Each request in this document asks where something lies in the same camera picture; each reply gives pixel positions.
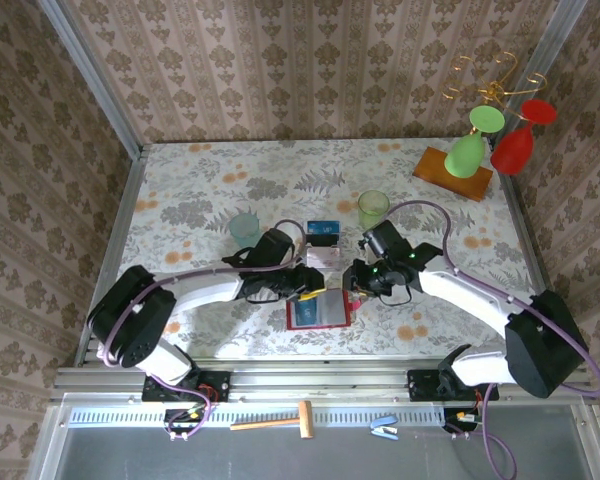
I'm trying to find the blue card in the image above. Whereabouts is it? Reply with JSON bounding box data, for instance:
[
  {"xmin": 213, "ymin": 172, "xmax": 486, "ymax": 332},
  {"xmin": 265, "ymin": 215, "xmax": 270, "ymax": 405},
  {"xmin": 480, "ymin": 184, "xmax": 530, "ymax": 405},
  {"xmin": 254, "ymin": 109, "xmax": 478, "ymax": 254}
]
[
  {"xmin": 293, "ymin": 298, "xmax": 321, "ymax": 326},
  {"xmin": 307, "ymin": 219, "xmax": 344, "ymax": 237}
]

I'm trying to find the red leather card holder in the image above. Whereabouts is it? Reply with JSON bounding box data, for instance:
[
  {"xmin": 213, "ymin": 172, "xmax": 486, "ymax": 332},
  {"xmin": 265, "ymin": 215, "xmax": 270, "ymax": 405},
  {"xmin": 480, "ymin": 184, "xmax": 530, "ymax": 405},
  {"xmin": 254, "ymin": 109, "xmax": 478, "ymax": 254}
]
[{"xmin": 285, "ymin": 288, "xmax": 358, "ymax": 333}]

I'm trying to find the pink VIP card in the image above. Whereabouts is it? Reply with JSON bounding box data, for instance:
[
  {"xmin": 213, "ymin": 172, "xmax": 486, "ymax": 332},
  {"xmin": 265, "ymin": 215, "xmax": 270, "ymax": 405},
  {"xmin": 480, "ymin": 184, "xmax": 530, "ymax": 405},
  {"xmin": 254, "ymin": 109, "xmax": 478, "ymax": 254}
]
[{"xmin": 305, "ymin": 245, "xmax": 344, "ymax": 271}]

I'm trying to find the teal plastic cup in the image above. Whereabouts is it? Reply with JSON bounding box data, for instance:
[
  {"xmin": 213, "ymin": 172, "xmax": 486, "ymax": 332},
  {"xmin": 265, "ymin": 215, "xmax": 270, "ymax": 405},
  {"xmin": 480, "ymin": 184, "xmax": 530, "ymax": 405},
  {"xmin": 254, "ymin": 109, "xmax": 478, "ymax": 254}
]
[{"xmin": 228, "ymin": 213, "xmax": 262, "ymax": 249}]

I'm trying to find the green plastic cup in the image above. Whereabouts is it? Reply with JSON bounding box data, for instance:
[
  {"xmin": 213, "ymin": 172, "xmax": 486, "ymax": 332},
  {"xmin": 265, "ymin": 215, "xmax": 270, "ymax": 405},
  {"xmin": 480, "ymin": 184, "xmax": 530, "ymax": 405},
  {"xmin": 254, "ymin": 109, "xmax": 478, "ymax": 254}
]
[{"xmin": 357, "ymin": 189, "xmax": 391, "ymax": 232}]

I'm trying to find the floral tablecloth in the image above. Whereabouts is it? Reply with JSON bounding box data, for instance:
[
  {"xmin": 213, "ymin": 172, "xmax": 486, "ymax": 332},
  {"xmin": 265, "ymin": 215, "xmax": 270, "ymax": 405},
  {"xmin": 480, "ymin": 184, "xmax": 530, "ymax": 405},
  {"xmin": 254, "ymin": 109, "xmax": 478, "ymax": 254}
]
[{"xmin": 79, "ymin": 139, "xmax": 569, "ymax": 362}]

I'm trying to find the brown wooden base block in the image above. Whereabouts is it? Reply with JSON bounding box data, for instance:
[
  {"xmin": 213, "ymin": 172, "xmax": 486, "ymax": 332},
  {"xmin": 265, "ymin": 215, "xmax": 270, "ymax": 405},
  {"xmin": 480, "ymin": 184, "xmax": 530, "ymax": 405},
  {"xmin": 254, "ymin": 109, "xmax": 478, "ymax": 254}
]
[{"xmin": 412, "ymin": 146, "xmax": 495, "ymax": 203}]

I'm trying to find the wooden mallet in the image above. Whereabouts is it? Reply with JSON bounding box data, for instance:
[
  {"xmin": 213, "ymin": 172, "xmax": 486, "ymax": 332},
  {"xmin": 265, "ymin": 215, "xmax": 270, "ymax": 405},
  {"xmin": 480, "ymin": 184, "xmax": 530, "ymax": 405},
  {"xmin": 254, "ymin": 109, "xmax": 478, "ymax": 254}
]
[{"xmin": 229, "ymin": 399, "xmax": 315, "ymax": 441}]

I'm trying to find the perforated metal strip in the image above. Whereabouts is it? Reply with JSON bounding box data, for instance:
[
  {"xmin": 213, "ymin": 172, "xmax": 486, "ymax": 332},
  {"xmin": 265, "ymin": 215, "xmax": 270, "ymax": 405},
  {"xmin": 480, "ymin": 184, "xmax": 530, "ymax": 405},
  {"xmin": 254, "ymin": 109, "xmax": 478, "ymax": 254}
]
[{"xmin": 68, "ymin": 405, "xmax": 444, "ymax": 429}]

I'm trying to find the blue stapler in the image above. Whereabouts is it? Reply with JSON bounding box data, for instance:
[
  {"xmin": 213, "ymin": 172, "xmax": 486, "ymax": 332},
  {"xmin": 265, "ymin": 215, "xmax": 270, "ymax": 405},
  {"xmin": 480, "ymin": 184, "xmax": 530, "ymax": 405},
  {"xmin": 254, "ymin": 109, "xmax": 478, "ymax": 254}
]
[{"xmin": 369, "ymin": 413, "xmax": 400, "ymax": 442}]

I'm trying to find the green plastic wine glass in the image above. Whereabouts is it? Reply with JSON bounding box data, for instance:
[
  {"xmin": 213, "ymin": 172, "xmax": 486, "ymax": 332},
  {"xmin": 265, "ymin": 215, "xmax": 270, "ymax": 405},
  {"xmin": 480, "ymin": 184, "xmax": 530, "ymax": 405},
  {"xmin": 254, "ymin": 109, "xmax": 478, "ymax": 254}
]
[{"xmin": 443, "ymin": 105, "xmax": 507, "ymax": 179}]

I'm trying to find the grey metal shelf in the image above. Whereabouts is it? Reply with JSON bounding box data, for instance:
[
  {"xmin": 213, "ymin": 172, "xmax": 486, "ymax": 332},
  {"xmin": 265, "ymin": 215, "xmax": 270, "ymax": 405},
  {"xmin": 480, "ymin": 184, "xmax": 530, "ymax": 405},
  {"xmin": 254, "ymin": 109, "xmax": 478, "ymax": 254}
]
[{"xmin": 27, "ymin": 394, "xmax": 600, "ymax": 480}]

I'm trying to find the red plastic wine glass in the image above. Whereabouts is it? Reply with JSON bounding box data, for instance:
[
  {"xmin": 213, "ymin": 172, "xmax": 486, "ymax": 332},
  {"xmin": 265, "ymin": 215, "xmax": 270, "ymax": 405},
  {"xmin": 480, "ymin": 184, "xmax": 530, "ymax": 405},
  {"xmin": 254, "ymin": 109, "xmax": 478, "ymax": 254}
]
[{"xmin": 489, "ymin": 98, "xmax": 558, "ymax": 176}]

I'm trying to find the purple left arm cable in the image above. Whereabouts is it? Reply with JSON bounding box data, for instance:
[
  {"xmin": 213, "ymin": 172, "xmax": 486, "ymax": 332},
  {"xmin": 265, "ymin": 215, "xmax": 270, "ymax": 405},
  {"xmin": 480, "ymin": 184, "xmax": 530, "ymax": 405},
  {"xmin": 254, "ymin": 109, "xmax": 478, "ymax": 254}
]
[{"xmin": 97, "ymin": 219, "xmax": 309, "ymax": 442}]

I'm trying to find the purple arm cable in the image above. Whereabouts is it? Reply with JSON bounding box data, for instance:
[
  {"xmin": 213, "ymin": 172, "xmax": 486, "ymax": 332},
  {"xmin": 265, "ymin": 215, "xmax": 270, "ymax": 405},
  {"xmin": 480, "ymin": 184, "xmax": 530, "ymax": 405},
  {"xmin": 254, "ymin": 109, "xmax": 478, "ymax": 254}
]
[
  {"xmin": 97, "ymin": 219, "xmax": 309, "ymax": 442},
  {"xmin": 379, "ymin": 199, "xmax": 600, "ymax": 479}
]

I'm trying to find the aluminium frame rail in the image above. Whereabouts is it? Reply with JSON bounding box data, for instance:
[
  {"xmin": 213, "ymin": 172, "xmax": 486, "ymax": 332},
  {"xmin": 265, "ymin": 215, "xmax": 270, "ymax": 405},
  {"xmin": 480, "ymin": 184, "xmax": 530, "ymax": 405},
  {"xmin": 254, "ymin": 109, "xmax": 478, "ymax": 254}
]
[
  {"xmin": 49, "ymin": 363, "xmax": 599, "ymax": 404},
  {"xmin": 489, "ymin": 137, "xmax": 581, "ymax": 365},
  {"xmin": 74, "ymin": 144, "xmax": 149, "ymax": 369}
]

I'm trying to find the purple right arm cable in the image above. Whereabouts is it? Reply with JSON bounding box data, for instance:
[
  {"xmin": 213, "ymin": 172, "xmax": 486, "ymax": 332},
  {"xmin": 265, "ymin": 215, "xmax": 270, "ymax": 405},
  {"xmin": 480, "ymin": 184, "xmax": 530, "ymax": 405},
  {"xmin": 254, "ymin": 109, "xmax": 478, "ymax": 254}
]
[{"xmin": 379, "ymin": 199, "xmax": 600, "ymax": 479}]

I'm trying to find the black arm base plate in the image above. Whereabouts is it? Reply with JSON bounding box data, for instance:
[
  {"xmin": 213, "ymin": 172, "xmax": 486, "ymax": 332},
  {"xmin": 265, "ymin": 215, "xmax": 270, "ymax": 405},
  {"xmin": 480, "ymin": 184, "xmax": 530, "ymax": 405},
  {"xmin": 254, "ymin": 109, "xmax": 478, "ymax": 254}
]
[
  {"xmin": 408, "ymin": 368, "xmax": 501, "ymax": 403},
  {"xmin": 142, "ymin": 370, "xmax": 232, "ymax": 403}
]

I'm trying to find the black connector block with wires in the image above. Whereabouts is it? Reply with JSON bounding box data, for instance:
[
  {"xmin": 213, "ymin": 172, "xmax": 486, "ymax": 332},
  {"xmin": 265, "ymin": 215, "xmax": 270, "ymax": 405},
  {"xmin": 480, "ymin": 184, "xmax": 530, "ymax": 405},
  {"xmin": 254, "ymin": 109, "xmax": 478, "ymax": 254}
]
[
  {"xmin": 163, "ymin": 407, "xmax": 205, "ymax": 435},
  {"xmin": 442, "ymin": 407, "xmax": 482, "ymax": 435}
]

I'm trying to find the gold wire glass rack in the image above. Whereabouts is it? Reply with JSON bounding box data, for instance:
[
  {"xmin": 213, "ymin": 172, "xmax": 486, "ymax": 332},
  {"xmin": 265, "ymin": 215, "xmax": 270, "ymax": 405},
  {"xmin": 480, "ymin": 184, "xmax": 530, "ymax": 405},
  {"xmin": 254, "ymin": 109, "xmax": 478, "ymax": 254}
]
[{"xmin": 439, "ymin": 51, "xmax": 549, "ymax": 121}]

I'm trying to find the aluminium frame post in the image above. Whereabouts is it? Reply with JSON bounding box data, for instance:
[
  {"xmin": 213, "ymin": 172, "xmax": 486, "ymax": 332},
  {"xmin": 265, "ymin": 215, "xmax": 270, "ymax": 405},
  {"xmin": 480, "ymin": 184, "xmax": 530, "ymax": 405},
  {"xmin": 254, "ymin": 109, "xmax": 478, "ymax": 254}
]
[
  {"xmin": 37, "ymin": 0, "xmax": 144, "ymax": 159},
  {"xmin": 499, "ymin": 0, "xmax": 589, "ymax": 146}
]

